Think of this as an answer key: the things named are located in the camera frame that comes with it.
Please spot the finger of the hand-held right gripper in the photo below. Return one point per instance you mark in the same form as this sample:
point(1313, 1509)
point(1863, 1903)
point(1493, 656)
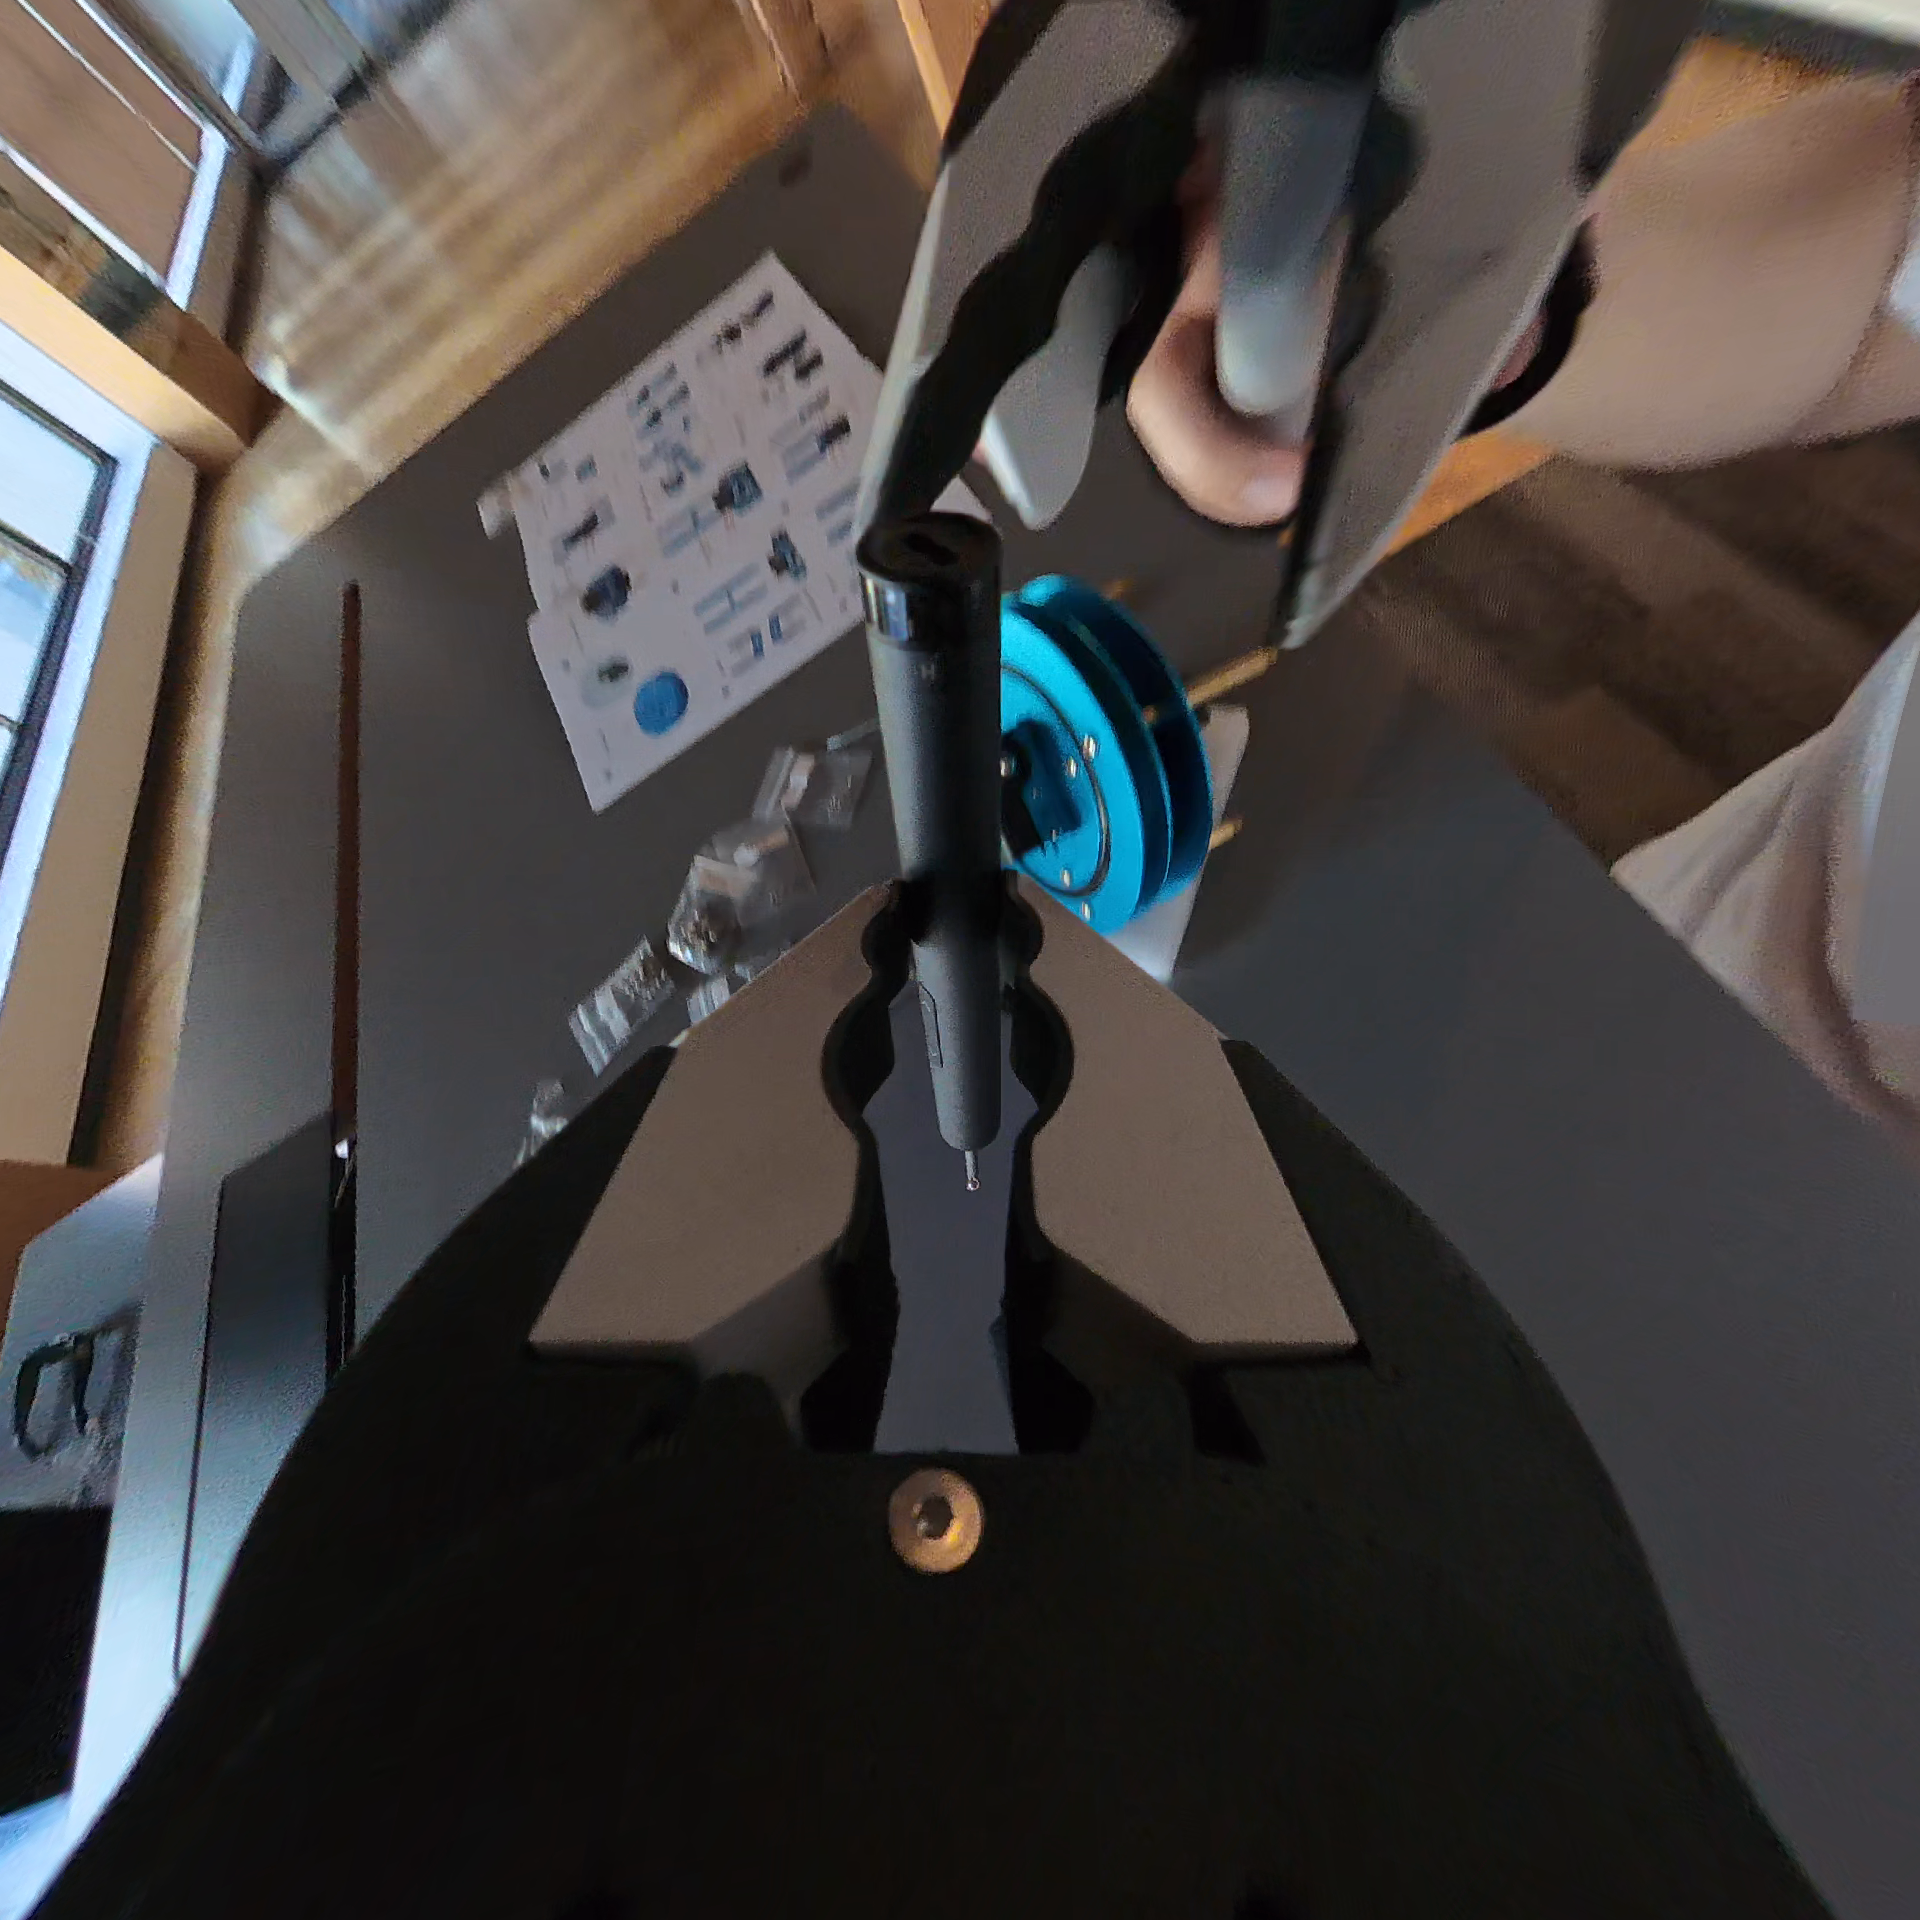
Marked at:
point(1470, 225)
point(1050, 136)

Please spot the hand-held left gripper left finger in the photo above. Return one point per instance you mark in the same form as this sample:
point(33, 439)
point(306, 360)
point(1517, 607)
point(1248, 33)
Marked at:
point(704, 1201)

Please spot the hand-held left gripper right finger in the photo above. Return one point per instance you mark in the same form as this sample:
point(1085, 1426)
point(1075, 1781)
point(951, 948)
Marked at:
point(1184, 1201)

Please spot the blue metal wheel assembly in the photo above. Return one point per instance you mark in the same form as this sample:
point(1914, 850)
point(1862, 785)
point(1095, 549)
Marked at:
point(1109, 749)

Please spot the black electric screwdriver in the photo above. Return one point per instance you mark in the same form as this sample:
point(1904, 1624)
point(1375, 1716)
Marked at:
point(938, 749)

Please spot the person's right forearm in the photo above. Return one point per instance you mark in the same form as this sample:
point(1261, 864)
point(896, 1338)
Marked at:
point(1723, 269)

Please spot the neighbouring grey desk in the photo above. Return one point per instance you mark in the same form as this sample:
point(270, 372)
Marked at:
point(75, 1275)

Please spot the person's right hand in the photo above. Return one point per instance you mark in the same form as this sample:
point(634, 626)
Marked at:
point(1200, 451)

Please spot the clear plastic parts bag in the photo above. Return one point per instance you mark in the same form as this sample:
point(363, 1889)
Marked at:
point(734, 891)
point(819, 786)
point(630, 1004)
point(542, 1122)

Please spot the printed instruction sheet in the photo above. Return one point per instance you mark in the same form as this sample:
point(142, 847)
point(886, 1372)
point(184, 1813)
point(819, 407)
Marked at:
point(675, 524)

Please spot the person's white shirt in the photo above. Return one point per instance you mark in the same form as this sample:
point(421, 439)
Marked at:
point(1800, 900)

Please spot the large grid window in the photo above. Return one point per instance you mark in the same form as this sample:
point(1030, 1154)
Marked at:
point(45, 600)

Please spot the narrow side window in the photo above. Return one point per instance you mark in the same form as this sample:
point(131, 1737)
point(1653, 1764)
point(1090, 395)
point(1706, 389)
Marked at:
point(106, 120)

